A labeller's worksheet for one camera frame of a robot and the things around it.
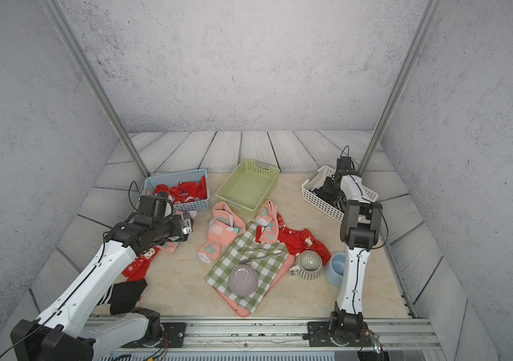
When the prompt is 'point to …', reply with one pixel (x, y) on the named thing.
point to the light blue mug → (334, 270)
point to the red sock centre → (297, 241)
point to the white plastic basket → (322, 204)
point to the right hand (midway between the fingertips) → (331, 186)
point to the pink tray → (247, 312)
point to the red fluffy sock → (184, 192)
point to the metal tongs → (274, 251)
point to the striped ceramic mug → (309, 265)
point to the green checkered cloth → (266, 266)
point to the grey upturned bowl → (243, 280)
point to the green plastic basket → (247, 187)
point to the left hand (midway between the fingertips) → (186, 222)
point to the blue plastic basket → (173, 179)
